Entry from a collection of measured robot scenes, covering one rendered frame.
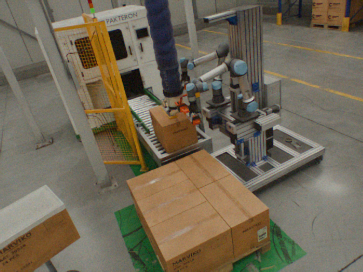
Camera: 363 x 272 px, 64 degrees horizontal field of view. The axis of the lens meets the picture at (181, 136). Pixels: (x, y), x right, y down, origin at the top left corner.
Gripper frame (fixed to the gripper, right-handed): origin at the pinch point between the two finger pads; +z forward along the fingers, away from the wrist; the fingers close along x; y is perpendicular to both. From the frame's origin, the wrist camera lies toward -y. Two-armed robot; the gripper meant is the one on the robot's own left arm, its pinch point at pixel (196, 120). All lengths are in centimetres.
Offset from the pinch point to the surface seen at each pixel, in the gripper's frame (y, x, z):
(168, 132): 58, 17, 36
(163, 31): 49, 2, -76
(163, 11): 50, -2, -93
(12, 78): 316, 209, -12
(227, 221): -67, 8, 67
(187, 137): 59, -5, 52
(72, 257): 13, 159, 122
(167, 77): 52, 7, -29
